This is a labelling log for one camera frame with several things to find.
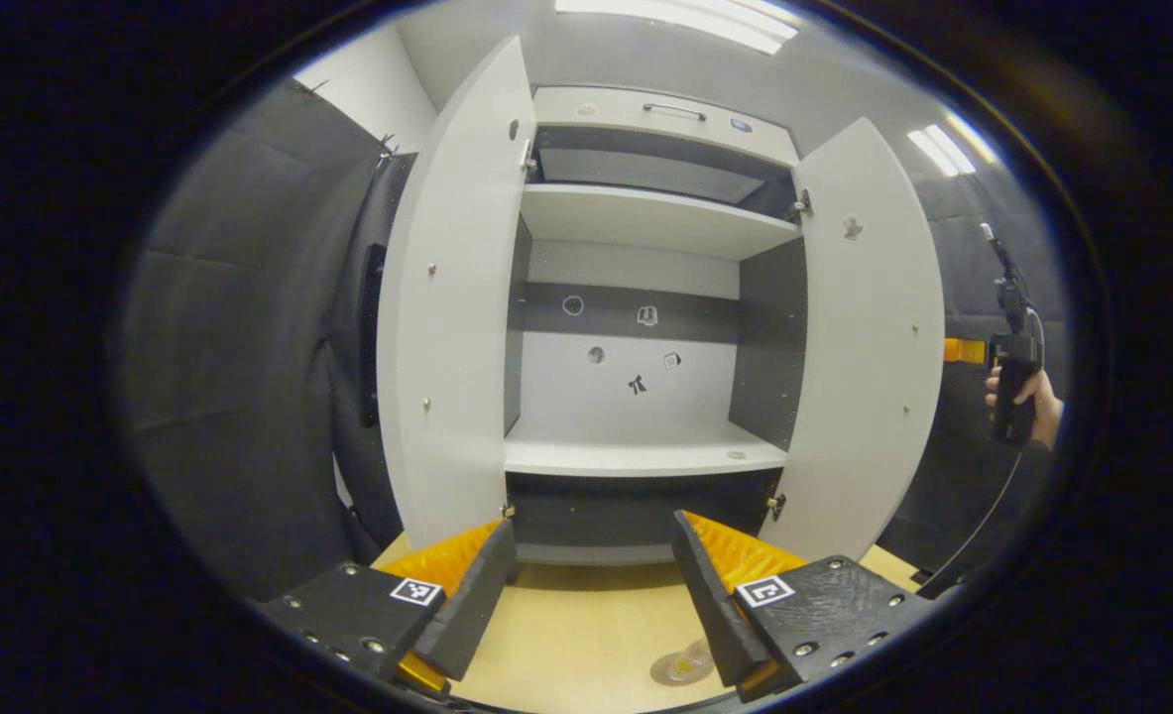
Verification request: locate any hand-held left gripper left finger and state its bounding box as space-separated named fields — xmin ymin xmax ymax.
xmin=259 ymin=518 xmax=518 ymax=695

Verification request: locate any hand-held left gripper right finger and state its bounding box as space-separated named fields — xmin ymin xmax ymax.
xmin=672 ymin=510 xmax=936 ymax=703

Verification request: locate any clear plastic bottle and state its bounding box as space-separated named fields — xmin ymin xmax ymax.
xmin=648 ymin=638 xmax=736 ymax=688

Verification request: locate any grey cabinet door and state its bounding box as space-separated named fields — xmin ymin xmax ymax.
xmin=376 ymin=37 xmax=539 ymax=551
xmin=757 ymin=117 xmax=947 ymax=564

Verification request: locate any grey cabinet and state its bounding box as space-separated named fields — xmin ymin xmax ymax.
xmin=502 ymin=84 xmax=810 ymax=568

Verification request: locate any grey cabinet drawer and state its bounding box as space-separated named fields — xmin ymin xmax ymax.
xmin=531 ymin=86 xmax=803 ymax=168

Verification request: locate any ceiling light panel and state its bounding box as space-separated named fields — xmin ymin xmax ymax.
xmin=908 ymin=114 xmax=998 ymax=178

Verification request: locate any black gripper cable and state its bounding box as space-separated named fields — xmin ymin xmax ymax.
xmin=918 ymin=451 xmax=1028 ymax=586

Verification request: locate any black door handle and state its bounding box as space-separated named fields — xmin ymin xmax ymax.
xmin=360 ymin=243 xmax=389 ymax=429

